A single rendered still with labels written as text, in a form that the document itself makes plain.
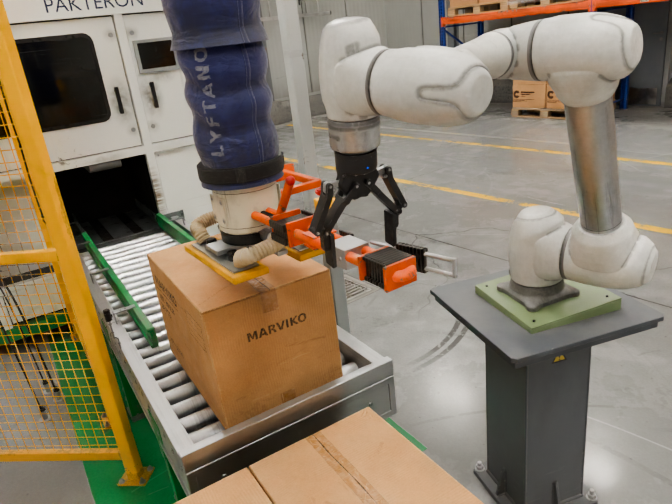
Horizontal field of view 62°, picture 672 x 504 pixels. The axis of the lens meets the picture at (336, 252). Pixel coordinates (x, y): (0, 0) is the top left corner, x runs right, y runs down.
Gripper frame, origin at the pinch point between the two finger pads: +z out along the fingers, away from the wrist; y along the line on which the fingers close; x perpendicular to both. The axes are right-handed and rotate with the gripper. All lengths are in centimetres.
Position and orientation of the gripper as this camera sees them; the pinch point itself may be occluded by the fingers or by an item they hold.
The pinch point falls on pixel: (361, 249)
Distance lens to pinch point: 108.6
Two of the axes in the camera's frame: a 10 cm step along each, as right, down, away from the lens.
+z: 0.8, 8.7, 4.8
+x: 5.0, 3.9, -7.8
